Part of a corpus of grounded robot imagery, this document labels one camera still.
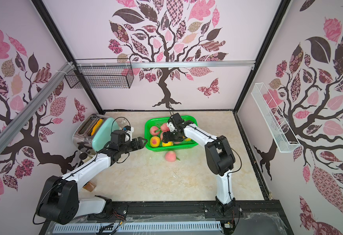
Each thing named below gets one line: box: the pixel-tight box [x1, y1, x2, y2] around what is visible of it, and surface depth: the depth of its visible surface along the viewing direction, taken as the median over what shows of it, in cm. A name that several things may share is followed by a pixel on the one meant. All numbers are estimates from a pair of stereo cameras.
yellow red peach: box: [149, 136, 161, 148], surface depth 96 cm
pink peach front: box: [149, 125, 160, 136], surface depth 102 cm
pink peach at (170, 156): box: [165, 150, 177, 163], surface depth 92 cm
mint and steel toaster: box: [72, 113, 120, 155], surface depth 89 cm
